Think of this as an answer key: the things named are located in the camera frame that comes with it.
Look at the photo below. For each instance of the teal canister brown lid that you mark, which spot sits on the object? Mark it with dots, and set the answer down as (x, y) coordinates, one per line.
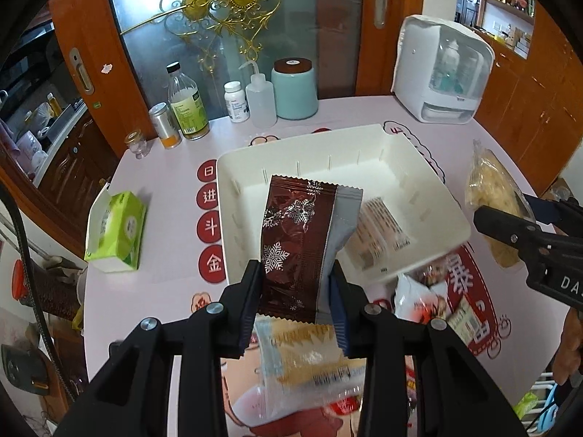
(295, 93)

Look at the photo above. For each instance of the green tissue box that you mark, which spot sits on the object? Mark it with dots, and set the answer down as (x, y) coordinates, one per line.
(120, 232)

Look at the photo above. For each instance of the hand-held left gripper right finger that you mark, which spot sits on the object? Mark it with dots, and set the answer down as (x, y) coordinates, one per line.
(339, 323)

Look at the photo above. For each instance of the brown snowflake snack packet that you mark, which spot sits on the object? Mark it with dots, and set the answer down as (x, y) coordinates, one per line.
(291, 236)

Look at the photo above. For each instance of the beige labelled snack packet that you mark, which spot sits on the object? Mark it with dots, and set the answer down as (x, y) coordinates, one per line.
(382, 232)

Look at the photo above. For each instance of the clear bag of yellow crackers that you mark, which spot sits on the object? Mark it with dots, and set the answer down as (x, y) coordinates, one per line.
(492, 191)

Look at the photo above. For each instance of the pink printed tablecloth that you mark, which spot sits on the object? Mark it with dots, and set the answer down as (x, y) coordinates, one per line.
(173, 182)

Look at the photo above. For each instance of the white pill bottle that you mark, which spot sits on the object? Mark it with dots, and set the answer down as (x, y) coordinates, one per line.
(237, 102)

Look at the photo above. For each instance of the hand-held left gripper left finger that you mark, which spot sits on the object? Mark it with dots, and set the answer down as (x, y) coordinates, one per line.
(248, 302)

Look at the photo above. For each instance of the clear bag of nuts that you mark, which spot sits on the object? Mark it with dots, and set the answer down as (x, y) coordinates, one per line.
(432, 275)

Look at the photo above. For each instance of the white plastic bin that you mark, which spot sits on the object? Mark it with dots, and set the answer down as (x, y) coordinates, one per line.
(387, 164)

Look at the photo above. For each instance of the clear squeeze wash bottle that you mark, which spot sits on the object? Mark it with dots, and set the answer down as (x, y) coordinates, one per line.
(260, 100)

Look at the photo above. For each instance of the red plastic item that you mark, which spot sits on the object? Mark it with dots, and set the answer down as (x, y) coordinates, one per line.
(20, 280)

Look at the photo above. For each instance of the red white snack bag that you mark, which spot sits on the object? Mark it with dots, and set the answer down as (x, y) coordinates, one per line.
(419, 300)

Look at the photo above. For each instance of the glass bottle green label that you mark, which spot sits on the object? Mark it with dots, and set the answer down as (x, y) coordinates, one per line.
(189, 109)

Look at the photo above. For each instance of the blue plastic item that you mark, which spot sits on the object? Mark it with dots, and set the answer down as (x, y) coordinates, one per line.
(552, 412)

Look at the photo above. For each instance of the small glass jar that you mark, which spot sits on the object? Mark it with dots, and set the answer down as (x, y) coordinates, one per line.
(135, 145)

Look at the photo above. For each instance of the metal can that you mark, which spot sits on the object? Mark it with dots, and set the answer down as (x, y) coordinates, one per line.
(166, 125)

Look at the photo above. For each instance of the white countertop sterilizer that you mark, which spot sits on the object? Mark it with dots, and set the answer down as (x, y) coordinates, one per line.
(419, 68)

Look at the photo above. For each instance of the wooden wall shelf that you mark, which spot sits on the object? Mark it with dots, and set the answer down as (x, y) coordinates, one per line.
(505, 7)

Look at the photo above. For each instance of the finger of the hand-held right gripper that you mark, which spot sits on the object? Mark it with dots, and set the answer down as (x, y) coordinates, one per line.
(562, 211)
(505, 230)

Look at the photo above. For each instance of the person's right hand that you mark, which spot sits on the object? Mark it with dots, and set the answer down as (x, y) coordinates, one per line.
(571, 346)

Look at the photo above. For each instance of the wooden cabinet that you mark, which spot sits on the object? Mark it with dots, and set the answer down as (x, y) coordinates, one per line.
(524, 114)

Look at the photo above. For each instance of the blue clear snack packet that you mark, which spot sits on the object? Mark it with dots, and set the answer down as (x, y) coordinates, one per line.
(305, 359)

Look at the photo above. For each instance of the green label snack packet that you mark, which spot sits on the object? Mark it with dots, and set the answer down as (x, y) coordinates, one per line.
(464, 321)

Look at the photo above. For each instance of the wooden door gold ornament glass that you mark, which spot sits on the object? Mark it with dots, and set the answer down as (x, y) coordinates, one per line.
(136, 0)

